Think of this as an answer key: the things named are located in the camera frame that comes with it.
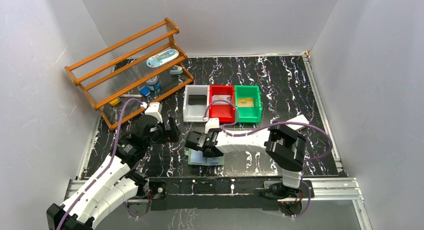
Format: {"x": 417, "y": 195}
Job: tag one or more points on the light blue white stapler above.
{"x": 176, "y": 70}

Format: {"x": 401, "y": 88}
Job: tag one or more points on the white magnetic stripe card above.
{"x": 219, "y": 98}

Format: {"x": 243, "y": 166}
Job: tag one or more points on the white marker pen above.
{"x": 131, "y": 96}

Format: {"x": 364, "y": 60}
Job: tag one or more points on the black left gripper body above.
{"x": 171, "y": 132}

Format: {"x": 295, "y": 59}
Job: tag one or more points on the blue small block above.
{"x": 145, "y": 92}

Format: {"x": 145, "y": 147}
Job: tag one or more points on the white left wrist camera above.
{"x": 153, "y": 109}

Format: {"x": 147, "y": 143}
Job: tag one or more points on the red plastic bin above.
{"x": 225, "y": 112}

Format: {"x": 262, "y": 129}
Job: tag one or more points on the gold card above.
{"x": 245, "y": 102}

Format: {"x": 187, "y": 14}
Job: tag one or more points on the yellow small block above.
{"x": 115, "y": 102}

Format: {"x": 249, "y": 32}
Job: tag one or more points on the green plastic bin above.
{"x": 252, "y": 114}

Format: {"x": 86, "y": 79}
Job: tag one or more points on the black VIP chip card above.
{"x": 197, "y": 100}

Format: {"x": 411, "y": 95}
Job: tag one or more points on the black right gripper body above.
{"x": 194, "y": 141}

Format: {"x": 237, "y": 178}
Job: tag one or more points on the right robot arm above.
{"x": 283, "y": 144}

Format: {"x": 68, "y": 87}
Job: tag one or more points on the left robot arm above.
{"x": 116, "y": 180}

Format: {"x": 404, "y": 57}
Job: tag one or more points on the white small box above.
{"x": 299, "y": 119}

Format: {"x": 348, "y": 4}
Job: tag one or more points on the orange wooden shelf rack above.
{"x": 121, "y": 69}

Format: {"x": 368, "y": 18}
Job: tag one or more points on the white plastic bin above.
{"x": 195, "y": 113}

